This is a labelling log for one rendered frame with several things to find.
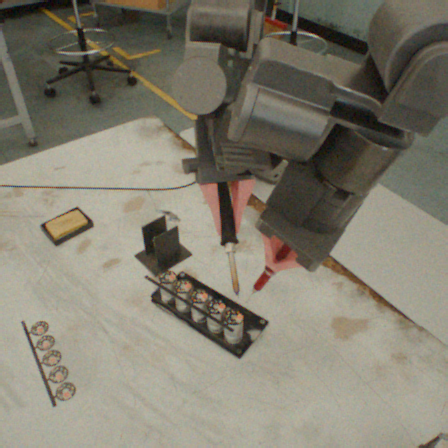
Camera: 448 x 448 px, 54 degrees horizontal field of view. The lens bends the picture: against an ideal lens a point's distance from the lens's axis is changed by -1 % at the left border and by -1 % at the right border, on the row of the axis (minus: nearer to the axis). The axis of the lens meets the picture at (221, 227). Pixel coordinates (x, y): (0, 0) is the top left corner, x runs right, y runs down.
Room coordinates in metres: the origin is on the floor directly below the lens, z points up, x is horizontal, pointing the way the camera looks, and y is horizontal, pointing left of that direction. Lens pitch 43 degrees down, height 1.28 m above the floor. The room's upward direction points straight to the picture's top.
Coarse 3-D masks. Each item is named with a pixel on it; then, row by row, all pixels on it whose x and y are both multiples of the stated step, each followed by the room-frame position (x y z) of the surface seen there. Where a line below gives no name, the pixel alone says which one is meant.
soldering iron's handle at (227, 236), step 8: (224, 184) 0.48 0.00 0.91; (224, 192) 0.47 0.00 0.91; (224, 200) 0.46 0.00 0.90; (224, 208) 0.45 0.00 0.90; (232, 208) 0.45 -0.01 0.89; (224, 216) 0.44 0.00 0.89; (232, 216) 0.44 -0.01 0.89; (224, 224) 0.43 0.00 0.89; (232, 224) 0.43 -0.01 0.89; (224, 232) 0.42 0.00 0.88; (232, 232) 0.42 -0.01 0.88; (224, 240) 0.41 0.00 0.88; (232, 240) 0.41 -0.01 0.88
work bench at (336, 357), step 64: (128, 128) 0.91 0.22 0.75; (0, 192) 0.67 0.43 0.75; (64, 192) 0.67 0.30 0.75; (128, 192) 0.67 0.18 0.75; (192, 192) 0.67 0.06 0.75; (0, 256) 0.50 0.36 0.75; (64, 256) 0.50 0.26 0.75; (128, 256) 0.50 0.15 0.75; (192, 256) 0.50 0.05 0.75; (256, 256) 0.50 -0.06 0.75; (0, 320) 0.38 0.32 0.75; (64, 320) 0.38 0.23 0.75; (128, 320) 0.38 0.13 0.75; (320, 320) 0.38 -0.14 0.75; (384, 320) 0.38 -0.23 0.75; (0, 384) 0.28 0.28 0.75; (128, 384) 0.28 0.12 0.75; (192, 384) 0.28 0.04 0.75; (256, 384) 0.28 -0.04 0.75; (320, 384) 0.28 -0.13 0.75; (384, 384) 0.28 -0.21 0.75
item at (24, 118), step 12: (0, 0) 2.02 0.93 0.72; (0, 36) 2.03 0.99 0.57; (0, 48) 2.02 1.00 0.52; (12, 72) 2.03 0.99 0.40; (12, 84) 2.02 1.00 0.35; (24, 108) 2.03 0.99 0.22; (0, 120) 1.98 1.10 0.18; (12, 120) 1.99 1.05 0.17; (24, 120) 2.02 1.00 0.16; (36, 144) 2.03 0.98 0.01
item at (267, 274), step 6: (282, 246) 0.32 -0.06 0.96; (288, 246) 0.31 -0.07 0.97; (282, 252) 0.31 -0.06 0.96; (288, 252) 0.31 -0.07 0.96; (276, 258) 0.32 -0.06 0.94; (282, 258) 0.31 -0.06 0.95; (264, 270) 0.32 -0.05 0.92; (270, 270) 0.32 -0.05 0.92; (264, 276) 0.32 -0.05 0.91; (270, 276) 0.32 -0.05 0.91; (258, 282) 0.33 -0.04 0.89; (264, 282) 0.32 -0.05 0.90; (258, 288) 0.33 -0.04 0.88
